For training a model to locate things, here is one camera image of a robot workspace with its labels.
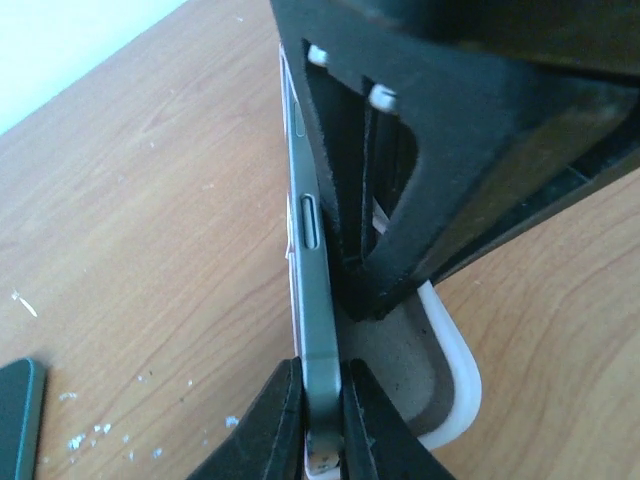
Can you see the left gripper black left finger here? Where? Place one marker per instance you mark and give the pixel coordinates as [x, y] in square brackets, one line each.
[267, 443]

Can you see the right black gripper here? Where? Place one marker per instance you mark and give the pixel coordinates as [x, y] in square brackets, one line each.
[515, 110]

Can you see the black phone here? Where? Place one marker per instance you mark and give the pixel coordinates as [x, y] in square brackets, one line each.
[22, 389]

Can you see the pink phone case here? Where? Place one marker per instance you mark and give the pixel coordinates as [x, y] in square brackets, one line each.
[422, 361]

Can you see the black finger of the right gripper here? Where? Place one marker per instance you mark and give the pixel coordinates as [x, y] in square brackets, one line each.
[334, 112]

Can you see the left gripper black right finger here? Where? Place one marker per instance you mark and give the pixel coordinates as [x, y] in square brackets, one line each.
[377, 442]

